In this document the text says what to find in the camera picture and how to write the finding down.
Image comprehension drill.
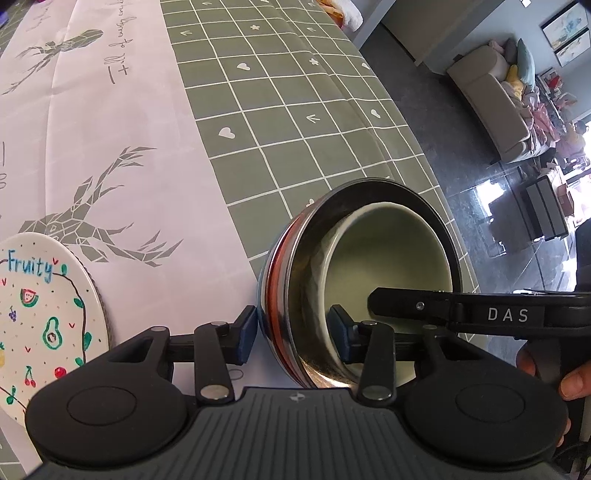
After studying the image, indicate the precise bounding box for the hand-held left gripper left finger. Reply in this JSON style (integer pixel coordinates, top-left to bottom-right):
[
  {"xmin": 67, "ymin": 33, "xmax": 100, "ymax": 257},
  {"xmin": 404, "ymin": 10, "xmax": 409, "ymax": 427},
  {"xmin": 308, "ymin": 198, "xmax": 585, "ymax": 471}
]
[{"xmin": 108, "ymin": 305, "xmax": 257, "ymax": 408}]

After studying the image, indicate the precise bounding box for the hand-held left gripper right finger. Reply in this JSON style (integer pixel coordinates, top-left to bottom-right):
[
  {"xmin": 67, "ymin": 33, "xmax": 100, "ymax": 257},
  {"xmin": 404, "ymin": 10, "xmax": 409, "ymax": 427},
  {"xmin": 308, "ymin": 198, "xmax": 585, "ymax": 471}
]
[{"xmin": 328, "ymin": 305, "xmax": 481, "ymax": 407}]

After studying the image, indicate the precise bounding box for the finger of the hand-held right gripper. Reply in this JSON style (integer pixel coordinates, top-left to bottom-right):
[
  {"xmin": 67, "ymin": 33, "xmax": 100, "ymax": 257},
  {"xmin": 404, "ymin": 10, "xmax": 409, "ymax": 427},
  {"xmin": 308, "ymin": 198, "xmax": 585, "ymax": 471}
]
[{"xmin": 368, "ymin": 286, "xmax": 463, "ymax": 331}]

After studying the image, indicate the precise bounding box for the orange steel bowl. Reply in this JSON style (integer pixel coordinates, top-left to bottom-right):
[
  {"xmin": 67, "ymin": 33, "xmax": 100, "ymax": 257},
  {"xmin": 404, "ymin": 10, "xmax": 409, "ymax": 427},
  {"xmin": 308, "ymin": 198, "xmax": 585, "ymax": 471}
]
[{"xmin": 271, "ymin": 178, "xmax": 462, "ymax": 389}]

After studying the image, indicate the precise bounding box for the green ceramic bowl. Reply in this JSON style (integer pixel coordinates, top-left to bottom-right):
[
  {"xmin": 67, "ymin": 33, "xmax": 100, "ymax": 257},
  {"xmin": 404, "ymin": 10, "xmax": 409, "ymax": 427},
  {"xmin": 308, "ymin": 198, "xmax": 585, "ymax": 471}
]
[{"xmin": 318, "ymin": 202, "xmax": 455, "ymax": 386}]

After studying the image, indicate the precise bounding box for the white fruit-print plate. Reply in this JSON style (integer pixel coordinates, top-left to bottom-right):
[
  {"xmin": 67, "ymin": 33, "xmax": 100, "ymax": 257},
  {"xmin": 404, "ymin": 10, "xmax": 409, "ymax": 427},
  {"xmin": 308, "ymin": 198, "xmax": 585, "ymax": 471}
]
[{"xmin": 0, "ymin": 232, "xmax": 108, "ymax": 425}]

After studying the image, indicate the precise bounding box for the person's right hand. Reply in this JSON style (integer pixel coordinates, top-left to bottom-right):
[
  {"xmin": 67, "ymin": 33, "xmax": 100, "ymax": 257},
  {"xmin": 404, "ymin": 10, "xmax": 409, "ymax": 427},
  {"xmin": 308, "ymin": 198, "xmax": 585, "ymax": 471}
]
[{"xmin": 516, "ymin": 348, "xmax": 591, "ymax": 403}]

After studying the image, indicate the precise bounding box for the black low cabinet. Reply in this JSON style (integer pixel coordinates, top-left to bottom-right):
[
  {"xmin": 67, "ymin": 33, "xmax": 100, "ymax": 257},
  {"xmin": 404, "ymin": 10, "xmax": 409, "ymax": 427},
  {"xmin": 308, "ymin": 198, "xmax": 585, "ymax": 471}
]
[{"xmin": 526, "ymin": 178, "xmax": 570, "ymax": 241}]

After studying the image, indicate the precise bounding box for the pile of pink clothes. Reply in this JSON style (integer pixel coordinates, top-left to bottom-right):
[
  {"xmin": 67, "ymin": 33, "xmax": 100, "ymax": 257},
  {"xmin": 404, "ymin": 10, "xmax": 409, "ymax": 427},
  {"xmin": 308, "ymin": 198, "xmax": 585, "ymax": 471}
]
[{"xmin": 522, "ymin": 83, "xmax": 578, "ymax": 153}]

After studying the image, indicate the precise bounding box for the beige sofa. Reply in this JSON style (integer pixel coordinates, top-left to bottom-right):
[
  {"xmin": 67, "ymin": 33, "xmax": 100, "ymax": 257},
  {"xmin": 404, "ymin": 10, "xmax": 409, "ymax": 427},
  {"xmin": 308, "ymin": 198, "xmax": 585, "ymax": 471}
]
[{"xmin": 447, "ymin": 44, "xmax": 536, "ymax": 164}]

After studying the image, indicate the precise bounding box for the green checked tablecloth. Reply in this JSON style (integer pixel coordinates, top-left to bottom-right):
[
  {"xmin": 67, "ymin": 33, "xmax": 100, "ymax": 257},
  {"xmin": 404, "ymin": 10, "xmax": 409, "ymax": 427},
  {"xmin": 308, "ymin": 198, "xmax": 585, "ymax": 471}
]
[{"xmin": 0, "ymin": 0, "xmax": 481, "ymax": 480}]

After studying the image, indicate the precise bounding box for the white deer-print table runner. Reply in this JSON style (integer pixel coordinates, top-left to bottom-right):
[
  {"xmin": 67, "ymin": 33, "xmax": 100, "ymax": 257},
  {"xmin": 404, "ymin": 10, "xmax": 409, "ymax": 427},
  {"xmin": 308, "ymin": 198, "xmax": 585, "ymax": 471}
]
[{"xmin": 0, "ymin": 0, "xmax": 278, "ymax": 416}]

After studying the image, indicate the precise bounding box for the yellow pillow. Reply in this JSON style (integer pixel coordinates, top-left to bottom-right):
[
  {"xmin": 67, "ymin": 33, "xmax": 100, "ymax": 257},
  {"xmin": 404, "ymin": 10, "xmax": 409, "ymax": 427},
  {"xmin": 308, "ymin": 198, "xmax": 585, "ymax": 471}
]
[{"xmin": 505, "ymin": 65, "xmax": 525, "ymax": 95}]

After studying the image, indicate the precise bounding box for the teal pillow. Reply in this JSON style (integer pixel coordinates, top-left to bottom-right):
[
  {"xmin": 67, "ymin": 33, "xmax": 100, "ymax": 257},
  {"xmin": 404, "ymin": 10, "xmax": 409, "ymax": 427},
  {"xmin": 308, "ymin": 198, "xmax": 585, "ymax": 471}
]
[{"xmin": 517, "ymin": 39, "xmax": 537, "ymax": 84}]

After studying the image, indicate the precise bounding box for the white fluffy seat cushion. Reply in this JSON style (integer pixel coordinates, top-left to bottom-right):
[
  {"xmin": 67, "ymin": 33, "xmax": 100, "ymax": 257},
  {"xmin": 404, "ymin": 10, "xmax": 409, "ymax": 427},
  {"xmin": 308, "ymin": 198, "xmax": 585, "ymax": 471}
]
[{"xmin": 341, "ymin": 0, "xmax": 366, "ymax": 31}]

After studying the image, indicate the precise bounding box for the framed wall painting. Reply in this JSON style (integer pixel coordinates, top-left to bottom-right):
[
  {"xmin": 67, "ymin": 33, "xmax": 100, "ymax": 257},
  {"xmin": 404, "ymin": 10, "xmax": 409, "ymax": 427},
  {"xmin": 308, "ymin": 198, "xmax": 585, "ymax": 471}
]
[
  {"xmin": 554, "ymin": 25, "xmax": 591, "ymax": 68},
  {"xmin": 541, "ymin": 0, "xmax": 585, "ymax": 51}
]

